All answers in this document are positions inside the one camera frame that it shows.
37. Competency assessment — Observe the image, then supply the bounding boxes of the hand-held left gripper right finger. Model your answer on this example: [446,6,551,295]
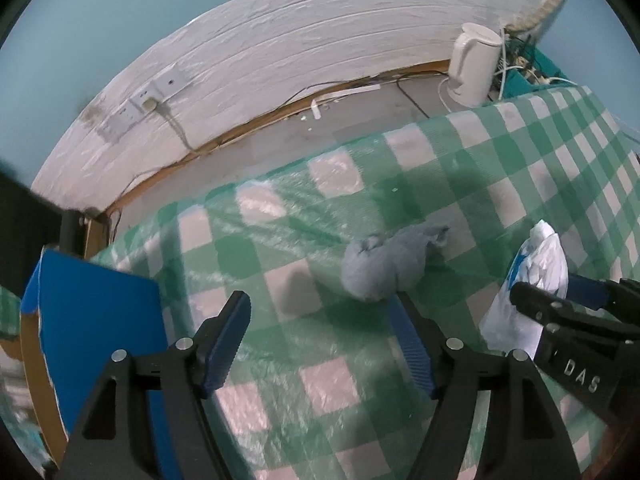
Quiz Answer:
[387,292,583,480]

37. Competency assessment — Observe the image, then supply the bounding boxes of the green checked plastic tablecloth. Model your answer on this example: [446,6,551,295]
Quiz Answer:
[0,85,640,480]

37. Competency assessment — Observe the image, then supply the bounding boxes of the white electric kettle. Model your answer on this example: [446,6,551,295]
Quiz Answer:
[446,22,502,108]

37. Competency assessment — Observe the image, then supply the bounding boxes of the grey sock ball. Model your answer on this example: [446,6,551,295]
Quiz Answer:
[341,225,450,303]

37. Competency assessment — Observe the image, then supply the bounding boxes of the thin black cable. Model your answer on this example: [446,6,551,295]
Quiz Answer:
[109,71,453,243]

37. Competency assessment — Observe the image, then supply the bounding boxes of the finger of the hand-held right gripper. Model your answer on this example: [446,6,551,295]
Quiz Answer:
[510,281,631,344]
[567,274,640,332]

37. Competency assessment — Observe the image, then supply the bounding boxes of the cardboard box with blue edge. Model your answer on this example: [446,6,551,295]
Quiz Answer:
[20,245,181,480]

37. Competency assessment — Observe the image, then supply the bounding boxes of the white wall socket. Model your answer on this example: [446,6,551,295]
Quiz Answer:
[130,89,162,117]
[96,119,124,144]
[112,105,142,132]

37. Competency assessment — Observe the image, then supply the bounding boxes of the black cylindrical device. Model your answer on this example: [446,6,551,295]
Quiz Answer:
[0,167,84,261]

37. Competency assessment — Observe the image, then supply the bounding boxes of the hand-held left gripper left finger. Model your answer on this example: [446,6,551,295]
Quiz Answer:
[52,291,252,480]

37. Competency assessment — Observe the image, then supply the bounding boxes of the white cloth with blue print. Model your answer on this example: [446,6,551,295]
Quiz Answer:
[480,220,570,356]

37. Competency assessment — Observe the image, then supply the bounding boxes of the white plastic strip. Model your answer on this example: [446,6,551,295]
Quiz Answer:
[310,84,382,122]

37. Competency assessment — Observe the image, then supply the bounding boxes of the white power strip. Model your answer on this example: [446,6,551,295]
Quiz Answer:
[514,57,552,87]

